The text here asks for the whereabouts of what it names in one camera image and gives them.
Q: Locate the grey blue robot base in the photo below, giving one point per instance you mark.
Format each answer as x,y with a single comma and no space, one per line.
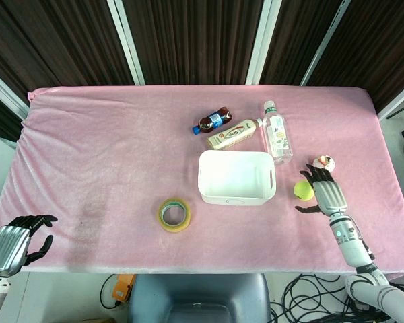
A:
198,299

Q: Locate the cream beige drink bottle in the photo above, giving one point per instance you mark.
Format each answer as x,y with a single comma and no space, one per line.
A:
232,134

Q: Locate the dark brown drink bottle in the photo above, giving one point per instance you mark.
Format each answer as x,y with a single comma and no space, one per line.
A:
212,120

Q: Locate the yellow green tape roll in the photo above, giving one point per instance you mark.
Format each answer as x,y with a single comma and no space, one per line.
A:
175,215

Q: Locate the white plastic basket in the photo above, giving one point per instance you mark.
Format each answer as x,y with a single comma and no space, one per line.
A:
236,176

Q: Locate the clear water bottle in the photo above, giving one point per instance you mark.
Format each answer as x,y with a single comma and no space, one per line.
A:
276,134

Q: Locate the orange handheld controller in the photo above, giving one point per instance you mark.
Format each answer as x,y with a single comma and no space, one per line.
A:
122,289

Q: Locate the yellow-green tennis ball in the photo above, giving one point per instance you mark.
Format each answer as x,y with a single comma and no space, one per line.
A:
304,191

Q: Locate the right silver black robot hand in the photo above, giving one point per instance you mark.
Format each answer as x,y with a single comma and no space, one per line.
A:
330,195

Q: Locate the pink velvet tablecloth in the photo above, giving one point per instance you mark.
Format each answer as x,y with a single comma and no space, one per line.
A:
121,168

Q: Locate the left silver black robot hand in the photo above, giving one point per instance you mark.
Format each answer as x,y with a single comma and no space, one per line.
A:
6,247

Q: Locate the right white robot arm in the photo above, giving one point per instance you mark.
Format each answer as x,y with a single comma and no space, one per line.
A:
363,262

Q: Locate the small white red toy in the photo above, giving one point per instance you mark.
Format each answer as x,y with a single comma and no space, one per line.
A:
324,162

